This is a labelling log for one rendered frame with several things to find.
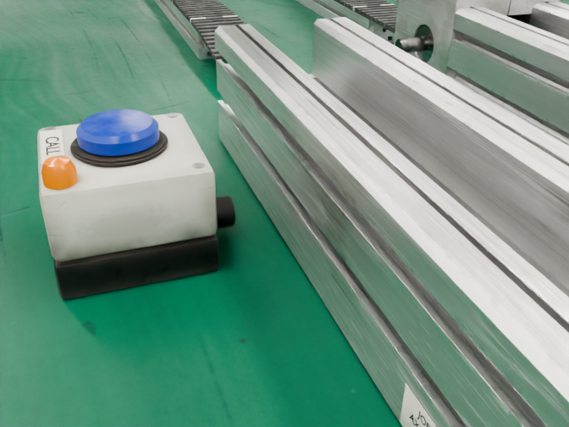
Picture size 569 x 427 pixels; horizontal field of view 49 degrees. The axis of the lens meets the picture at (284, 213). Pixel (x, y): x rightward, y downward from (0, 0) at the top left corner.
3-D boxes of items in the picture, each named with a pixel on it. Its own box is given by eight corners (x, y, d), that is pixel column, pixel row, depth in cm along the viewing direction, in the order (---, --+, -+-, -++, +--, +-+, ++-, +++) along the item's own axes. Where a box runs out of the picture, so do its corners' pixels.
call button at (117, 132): (78, 146, 33) (72, 110, 32) (154, 136, 34) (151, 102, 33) (84, 180, 30) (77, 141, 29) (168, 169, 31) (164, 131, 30)
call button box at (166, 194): (54, 220, 37) (34, 120, 33) (215, 196, 40) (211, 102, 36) (61, 302, 30) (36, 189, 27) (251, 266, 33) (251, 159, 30)
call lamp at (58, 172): (42, 176, 29) (38, 152, 28) (76, 172, 29) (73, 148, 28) (43, 191, 27) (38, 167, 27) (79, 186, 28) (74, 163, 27)
